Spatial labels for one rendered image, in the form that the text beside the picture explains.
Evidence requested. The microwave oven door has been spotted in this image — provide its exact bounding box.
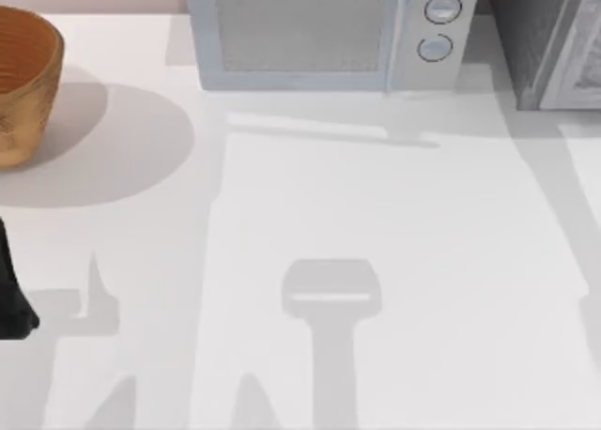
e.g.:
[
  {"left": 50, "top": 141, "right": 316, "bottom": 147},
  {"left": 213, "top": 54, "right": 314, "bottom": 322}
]
[{"left": 185, "top": 0, "right": 408, "bottom": 92}]

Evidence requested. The pale microwave oven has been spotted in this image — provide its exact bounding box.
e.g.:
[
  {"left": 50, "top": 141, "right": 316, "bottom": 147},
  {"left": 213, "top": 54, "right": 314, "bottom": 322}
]
[{"left": 183, "top": 0, "right": 484, "bottom": 95}]

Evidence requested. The round microwave knob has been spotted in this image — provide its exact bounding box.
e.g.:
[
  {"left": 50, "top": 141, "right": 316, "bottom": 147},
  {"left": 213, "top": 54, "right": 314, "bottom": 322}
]
[
  {"left": 416, "top": 32, "right": 455, "bottom": 64},
  {"left": 424, "top": 0, "right": 463, "bottom": 25}
]

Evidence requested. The orange woven basket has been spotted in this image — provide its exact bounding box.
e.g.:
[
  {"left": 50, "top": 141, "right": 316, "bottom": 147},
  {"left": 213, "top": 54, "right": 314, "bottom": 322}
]
[{"left": 0, "top": 5, "right": 66, "bottom": 170}]

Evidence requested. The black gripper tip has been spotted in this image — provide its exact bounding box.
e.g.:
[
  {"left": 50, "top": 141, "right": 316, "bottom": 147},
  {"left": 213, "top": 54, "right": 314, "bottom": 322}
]
[{"left": 0, "top": 217, "right": 41, "bottom": 342}]

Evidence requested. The microwave door handle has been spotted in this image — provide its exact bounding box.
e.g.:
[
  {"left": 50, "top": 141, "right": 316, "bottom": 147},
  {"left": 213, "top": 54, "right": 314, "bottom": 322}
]
[{"left": 386, "top": 0, "right": 408, "bottom": 96}]

